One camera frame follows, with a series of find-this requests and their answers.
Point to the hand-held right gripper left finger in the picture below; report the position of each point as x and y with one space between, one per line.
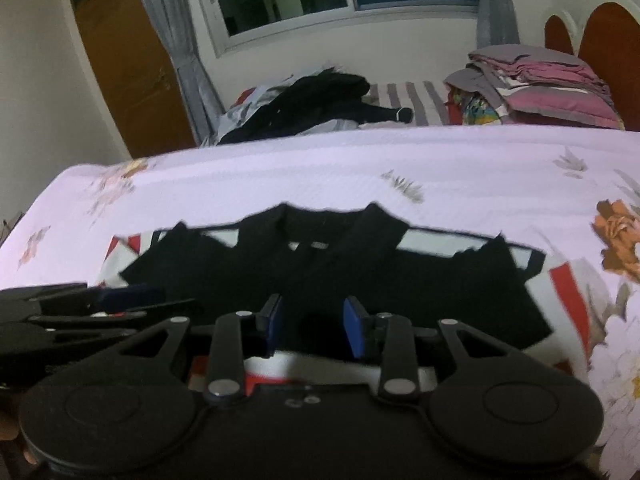
274 327

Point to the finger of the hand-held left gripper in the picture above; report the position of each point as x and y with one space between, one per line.
132 295
150 309

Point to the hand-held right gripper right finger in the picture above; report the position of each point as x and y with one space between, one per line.
354 330

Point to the striped cartoon print sweater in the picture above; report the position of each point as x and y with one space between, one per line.
435 285

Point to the pile of dark clothes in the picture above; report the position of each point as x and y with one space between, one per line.
325 100

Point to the pink floral bed sheet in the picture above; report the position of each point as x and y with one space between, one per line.
310 170

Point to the brown wooden door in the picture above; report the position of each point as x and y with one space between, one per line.
130 65

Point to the grey striped mattress cover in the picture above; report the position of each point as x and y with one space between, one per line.
415 100

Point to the grey curtain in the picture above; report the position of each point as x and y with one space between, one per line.
495 5
180 50

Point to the stack of folded pink bedding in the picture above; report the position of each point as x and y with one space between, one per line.
540 85

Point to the red and white headboard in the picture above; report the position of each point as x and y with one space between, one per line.
612 40

